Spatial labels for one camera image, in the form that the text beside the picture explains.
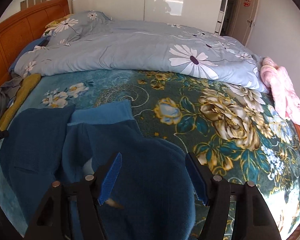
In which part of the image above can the blue fleece zip jacket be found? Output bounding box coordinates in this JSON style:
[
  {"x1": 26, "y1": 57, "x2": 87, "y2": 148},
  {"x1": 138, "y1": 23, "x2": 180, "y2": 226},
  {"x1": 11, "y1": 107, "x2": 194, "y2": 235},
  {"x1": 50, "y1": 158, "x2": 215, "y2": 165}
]
[{"x1": 0, "y1": 100, "x2": 197, "y2": 240}]

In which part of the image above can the grey sweatshirt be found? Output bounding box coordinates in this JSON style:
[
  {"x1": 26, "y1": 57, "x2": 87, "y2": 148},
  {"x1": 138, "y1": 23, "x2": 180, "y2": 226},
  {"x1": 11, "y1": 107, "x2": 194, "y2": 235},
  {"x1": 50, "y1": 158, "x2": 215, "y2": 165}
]
[{"x1": 0, "y1": 75, "x2": 23, "y2": 119}]

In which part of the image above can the mustard knit sweater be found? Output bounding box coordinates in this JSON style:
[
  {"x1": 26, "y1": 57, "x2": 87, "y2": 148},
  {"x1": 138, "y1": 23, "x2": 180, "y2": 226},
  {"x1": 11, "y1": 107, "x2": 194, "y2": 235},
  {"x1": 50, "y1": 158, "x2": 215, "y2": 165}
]
[{"x1": 0, "y1": 74, "x2": 41, "y2": 131}]

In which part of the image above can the teal floral bed blanket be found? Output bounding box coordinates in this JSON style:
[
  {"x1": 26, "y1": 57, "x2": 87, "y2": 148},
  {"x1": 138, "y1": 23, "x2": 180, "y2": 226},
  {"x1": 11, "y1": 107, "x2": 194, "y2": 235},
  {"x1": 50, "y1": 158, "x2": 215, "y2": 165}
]
[{"x1": 0, "y1": 69, "x2": 300, "y2": 240}]

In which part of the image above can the orange wooden headboard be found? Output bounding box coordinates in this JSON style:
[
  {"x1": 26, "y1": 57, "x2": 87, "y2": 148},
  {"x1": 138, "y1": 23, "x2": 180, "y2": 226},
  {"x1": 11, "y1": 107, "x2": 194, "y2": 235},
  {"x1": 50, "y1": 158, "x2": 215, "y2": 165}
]
[{"x1": 0, "y1": 0, "x2": 70, "y2": 86}]

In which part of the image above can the blue pillow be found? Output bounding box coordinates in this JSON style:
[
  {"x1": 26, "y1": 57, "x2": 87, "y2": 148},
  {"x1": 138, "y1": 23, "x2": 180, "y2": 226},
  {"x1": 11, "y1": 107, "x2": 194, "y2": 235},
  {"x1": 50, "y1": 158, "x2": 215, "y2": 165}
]
[{"x1": 8, "y1": 36, "x2": 51, "y2": 73}]

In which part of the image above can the pink blanket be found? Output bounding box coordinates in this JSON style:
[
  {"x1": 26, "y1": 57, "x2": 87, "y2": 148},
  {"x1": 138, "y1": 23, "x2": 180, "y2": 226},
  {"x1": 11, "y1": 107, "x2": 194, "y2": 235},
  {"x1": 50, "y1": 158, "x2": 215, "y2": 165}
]
[{"x1": 260, "y1": 57, "x2": 300, "y2": 126}]

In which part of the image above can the yellow floral pillow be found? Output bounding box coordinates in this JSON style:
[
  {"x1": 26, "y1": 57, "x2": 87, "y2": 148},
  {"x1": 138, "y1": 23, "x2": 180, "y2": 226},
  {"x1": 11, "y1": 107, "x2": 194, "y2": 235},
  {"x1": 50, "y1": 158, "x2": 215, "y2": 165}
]
[{"x1": 45, "y1": 14, "x2": 72, "y2": 29}]

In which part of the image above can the light blue floral duvet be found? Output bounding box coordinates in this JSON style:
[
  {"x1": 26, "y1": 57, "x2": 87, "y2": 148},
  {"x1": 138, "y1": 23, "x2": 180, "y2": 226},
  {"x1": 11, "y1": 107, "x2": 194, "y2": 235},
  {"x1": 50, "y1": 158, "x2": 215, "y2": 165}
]
[{"x1": 14, "y1": 11, "x2": 267, "y2": 92}]

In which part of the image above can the room door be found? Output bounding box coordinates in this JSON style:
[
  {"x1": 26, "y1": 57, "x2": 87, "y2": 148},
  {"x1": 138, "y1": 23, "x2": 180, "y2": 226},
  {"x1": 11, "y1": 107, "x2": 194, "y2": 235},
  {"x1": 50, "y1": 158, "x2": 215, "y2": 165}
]
[{"x1": 228, "y1": 0, "x2": 259, "y2": 46}]

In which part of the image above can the white glossy wardrobe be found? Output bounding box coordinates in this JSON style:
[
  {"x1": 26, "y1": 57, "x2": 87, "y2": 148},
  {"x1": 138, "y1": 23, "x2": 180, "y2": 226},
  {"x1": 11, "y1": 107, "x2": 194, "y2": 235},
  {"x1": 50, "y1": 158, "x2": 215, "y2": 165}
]
[{"x1": 72, "y1": 0, "x2": 228, "y2": 34}]

